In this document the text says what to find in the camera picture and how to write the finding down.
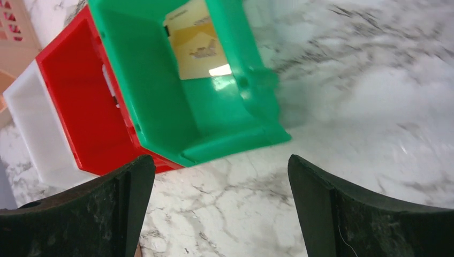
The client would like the white plastic bin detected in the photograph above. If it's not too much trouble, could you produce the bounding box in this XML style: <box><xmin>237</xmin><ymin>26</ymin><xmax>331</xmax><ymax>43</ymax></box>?
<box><xmin>3</xmin><ymin>60</ymin><xmax>97</xmax><ymax>189</ymax></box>

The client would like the red plastic bin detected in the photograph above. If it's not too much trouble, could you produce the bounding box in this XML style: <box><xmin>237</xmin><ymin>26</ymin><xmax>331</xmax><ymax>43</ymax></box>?
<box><xmin>36</xmin><ymin>6</ymin><xmax>181</xmax><ymax>175</ymax></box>

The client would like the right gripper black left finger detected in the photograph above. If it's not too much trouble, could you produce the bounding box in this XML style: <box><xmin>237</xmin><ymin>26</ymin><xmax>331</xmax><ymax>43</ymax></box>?
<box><xmin>1</xmin><ymin>155</ymin><xmax>156</xmax><ymax>256</ymax></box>

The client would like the peach plastic desk organizer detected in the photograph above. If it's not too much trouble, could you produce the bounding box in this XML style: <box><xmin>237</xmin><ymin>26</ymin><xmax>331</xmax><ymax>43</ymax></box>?
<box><xmin>1</xmin><ymin>0</ymin><xmax>42</xmax><ymax>94</ymax></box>

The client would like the green plastic bin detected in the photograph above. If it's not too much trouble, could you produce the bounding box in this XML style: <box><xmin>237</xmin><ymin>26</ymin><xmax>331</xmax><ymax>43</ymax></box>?
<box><xmin>88</xmin><ymin>1</ymin><xmax>291</xmax><ymax>167</ymax></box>

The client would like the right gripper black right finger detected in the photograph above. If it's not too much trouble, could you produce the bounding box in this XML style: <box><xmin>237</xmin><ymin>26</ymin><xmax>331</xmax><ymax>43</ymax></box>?
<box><xmin>287</xmin><ymin>155</ymin><xmax>453</xmax><ymax>256</ymax></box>

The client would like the gold card in green bin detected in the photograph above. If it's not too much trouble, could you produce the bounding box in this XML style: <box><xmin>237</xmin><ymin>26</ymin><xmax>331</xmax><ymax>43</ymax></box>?
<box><xmin>163</xmin><ymin>1</ymin><xmax>232</xmax><ymax>80</ymax></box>

